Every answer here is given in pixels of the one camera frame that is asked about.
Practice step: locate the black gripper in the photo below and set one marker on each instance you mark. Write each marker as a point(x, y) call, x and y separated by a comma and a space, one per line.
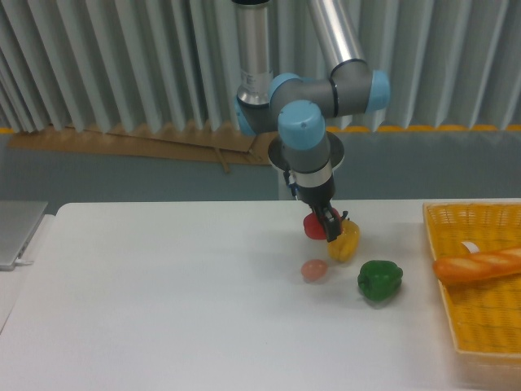
point(319, 200)

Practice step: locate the red bell pepper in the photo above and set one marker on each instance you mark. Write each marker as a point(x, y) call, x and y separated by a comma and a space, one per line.
point(313, 228)

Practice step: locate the yellow bell pepper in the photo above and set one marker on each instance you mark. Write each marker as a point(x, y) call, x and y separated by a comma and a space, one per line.
point(343, 248)

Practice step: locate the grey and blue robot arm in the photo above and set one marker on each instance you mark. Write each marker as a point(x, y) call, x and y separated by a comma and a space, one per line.
point(297, 108)

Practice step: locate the yellow woven basket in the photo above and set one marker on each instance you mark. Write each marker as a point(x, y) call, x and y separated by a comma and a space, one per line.
point(483, 316)

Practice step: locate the brown egg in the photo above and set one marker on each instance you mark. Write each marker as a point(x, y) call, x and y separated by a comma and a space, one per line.
point(313, 270)

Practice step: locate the green bell pepper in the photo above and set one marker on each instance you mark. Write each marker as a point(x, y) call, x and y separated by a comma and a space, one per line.
point(378, 280)

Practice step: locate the brown cardboard sheet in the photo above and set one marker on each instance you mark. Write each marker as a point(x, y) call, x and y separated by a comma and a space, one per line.
point(225, 146)

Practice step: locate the white paper tag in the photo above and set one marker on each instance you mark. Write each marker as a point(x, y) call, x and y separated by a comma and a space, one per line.
point(471, 247)

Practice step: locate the baguette bread loaf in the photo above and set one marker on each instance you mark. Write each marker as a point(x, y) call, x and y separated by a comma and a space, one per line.
point(477, 266)

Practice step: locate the silver laptop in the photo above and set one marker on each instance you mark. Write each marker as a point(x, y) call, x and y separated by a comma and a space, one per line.
point(19, 222)

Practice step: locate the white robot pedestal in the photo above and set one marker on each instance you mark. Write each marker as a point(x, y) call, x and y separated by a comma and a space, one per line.
point(285, 183)

